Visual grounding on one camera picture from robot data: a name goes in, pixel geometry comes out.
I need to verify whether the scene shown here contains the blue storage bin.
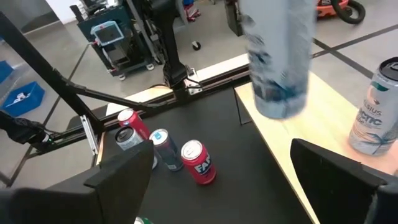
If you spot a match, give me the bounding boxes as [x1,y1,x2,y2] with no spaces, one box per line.
[0,81,46,118]
[0,60,15,84]

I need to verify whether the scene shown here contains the dark machine cart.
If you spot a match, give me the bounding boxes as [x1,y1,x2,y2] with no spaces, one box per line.
[70,0,156,82]

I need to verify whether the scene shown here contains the silver mounting bracket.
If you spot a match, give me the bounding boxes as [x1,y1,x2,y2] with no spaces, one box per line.
[185,66,203,96]

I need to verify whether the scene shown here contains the orange shop vacuum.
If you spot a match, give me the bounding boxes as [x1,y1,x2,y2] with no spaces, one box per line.
[316,0,367,26]

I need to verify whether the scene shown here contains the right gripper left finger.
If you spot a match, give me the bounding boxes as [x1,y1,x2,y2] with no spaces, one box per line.
[83,139,155,224]

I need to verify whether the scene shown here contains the blue framed screen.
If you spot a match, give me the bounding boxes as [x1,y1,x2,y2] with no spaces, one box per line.
[90,21,125,47]

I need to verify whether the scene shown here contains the red Fanta can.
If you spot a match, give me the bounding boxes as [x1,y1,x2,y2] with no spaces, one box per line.
[117,108,152,141]
[180,139,218,186]

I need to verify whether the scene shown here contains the small wooden shelf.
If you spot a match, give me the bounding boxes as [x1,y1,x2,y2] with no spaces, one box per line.
[233,71,398,224]

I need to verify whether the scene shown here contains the black computer tower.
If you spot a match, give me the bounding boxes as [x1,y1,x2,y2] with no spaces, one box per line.
[224,0,247,37]

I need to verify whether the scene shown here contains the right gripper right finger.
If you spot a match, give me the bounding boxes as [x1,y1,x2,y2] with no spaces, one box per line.
[290,138,387,224]

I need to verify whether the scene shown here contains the blue silver Red Bull can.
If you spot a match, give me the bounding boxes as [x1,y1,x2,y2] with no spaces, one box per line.
[148,128,184,172]

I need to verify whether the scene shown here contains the silver strut bracket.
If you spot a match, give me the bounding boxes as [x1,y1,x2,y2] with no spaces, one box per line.
[79,114,101,156]

